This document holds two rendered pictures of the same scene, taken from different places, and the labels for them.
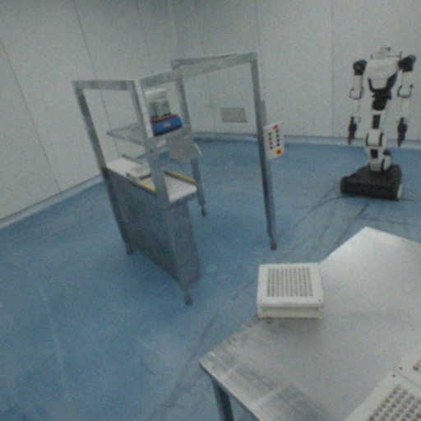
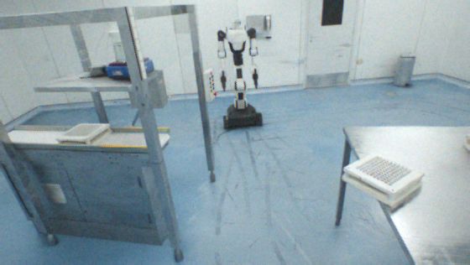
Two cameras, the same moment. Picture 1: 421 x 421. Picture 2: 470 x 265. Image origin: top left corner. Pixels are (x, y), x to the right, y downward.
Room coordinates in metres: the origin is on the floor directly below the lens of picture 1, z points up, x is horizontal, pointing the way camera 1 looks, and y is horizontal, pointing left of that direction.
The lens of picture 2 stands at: (0.86, 0.94, 1.67)
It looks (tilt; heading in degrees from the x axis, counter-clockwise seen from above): 26 degrees down; 315
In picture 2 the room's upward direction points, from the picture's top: 4 degrees counter-clockwise
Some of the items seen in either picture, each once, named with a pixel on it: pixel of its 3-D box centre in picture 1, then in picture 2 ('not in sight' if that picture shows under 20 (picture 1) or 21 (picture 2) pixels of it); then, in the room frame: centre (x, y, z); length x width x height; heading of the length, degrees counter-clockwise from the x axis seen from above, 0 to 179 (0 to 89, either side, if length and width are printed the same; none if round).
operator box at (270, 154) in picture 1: (273, 141); (209, 85); (2.69, -0.59, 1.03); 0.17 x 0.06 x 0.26; 123
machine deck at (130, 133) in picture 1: (146, 131); (102, 80); (2.55, 0.35, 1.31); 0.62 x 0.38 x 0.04; 33
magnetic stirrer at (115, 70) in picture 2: not in sight; (131, 67); (2.43, 0.21, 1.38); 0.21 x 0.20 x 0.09; 123
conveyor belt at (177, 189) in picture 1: (140, 177); (75, 142); (2.88, 0.54, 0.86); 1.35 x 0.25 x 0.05; 33
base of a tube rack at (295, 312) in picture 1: (289, 293); (380, 179); (1.10, -0.26, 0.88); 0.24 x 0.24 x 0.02; 76
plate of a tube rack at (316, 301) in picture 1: (289, 284); (383, 171); (1.10, -0.26, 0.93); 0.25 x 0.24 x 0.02; 76
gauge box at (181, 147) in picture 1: (180, 144); (147, 91); (2.46, 0.13, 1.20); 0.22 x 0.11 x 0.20; 33
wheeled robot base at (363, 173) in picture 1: (377, 171); (241, 109); (3.56, -1.91, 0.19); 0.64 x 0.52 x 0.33; 137
